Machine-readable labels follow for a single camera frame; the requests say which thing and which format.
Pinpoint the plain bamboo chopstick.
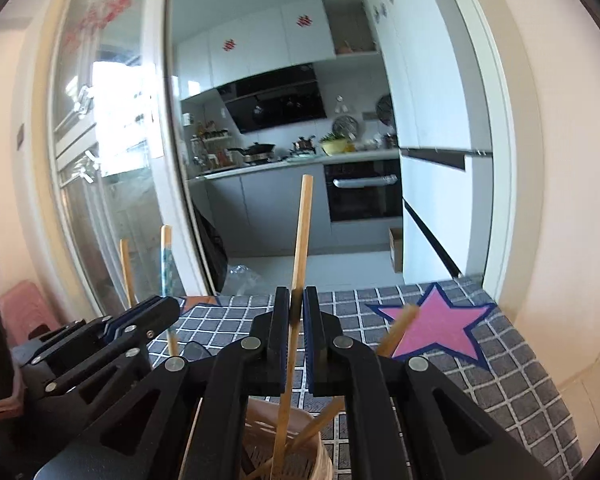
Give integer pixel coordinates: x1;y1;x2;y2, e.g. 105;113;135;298
239;396;344;479
376;304;419;358
119;238;135;308

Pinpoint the blue patterned bamboo chopstick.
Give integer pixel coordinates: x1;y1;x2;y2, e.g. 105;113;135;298
160;224;178;356

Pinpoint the long bamboo chopstick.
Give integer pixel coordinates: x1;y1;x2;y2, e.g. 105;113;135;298
270;174;313;479

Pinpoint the pink plastic stool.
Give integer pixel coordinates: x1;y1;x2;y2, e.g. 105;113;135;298
0;281;60;347

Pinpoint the beige utensil holder caddy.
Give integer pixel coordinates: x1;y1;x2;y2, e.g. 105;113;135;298
239;396;334;480

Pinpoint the grey checkered tablecloth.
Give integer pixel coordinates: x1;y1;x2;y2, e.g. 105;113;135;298
174;284;584;479

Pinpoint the glass sliding door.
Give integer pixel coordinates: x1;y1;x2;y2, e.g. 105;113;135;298
24;0;212;318

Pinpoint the cardboard box on floor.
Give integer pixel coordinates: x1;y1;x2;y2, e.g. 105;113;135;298
389;228;403;273

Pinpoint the black wok on stove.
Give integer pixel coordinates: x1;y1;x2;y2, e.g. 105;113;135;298
228;143;275;165

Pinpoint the steel pot on stove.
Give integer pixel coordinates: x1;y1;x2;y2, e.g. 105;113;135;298
292;136;316;154

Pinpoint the black built-in oven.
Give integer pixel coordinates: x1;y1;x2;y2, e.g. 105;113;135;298
324;159;402;222

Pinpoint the yellow bowl with greens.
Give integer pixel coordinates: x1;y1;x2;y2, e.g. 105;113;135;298
320;132;354;156

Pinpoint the black range hood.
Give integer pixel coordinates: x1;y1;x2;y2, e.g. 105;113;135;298
216;63;327;133

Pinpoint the white refrigerator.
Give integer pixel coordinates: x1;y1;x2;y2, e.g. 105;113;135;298
365;0;493;284

